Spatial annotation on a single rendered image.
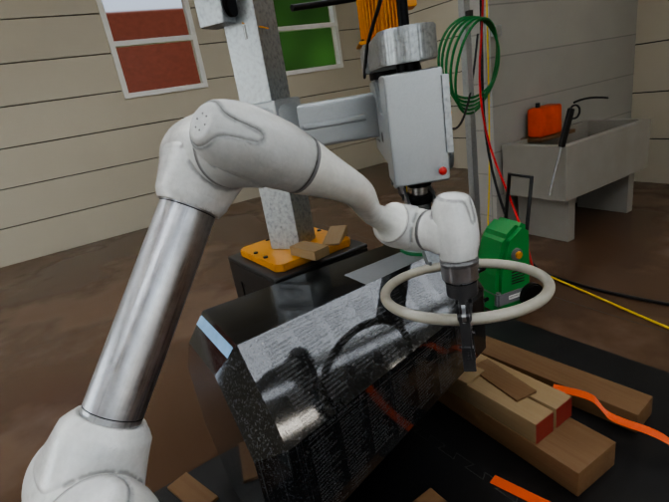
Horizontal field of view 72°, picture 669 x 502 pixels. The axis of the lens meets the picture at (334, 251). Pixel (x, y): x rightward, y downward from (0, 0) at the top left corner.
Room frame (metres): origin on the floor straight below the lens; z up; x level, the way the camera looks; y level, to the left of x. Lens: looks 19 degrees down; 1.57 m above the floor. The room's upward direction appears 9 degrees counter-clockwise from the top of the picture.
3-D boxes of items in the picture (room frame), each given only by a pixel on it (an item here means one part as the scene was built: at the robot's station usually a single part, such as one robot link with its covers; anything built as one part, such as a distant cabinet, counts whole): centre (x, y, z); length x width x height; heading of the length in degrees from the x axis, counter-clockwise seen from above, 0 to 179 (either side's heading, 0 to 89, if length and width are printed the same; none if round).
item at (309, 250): (2.26, 0.13, 0.81); 0.20 x 0.10 x 0.05; 41
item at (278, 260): (2.50, 0.22, 0.76); 0.49 x 0.49 x 0.05; 33
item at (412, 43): (2.21, -0.41, 1.66); 0.96 x 0.25 x 0.17; 177
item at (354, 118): (2.51, 0.02, 1.41); 0.74 x 0.34 x 0.25; 92
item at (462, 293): (1.00, -0.29, 1.05); 0.08 x 0.07 x 0.09; 162
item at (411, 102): (1.95, -0.40, 1.36); 0.36 x 0.22 x 0.45; 177
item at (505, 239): (2.83, -1.11, 0.43); 0.35 x 0.35 x 0.87; 18
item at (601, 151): (4.16, -2.35, 0.43); 1.30 x 0.62 x 0.86; 119
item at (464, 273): (1.01, -0.29, 1.12); 0.09 x 0.09 x 0.06
